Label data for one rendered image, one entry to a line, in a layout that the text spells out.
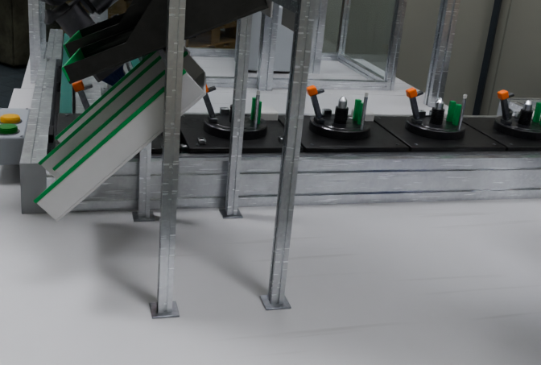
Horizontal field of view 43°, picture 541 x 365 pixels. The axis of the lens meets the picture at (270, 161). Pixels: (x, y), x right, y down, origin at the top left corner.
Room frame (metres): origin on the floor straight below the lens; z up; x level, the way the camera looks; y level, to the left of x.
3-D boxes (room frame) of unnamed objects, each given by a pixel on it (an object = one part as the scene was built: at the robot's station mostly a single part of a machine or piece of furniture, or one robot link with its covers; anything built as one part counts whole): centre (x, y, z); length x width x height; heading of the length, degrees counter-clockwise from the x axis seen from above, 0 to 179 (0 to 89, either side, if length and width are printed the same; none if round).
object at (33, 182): (1.57, 0.55, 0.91); 0.89 x 0.06 x 0.11; 17
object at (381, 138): (1.50, -0.15, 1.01); 0.24 x 0.24 x 0.13; 17
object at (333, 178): (1.49, -0.13, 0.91); 1.24 x 0.33 x 0.10; 107
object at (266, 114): (1.43, 0.08, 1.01); 0.24 x 0.24 x 0.13; 17
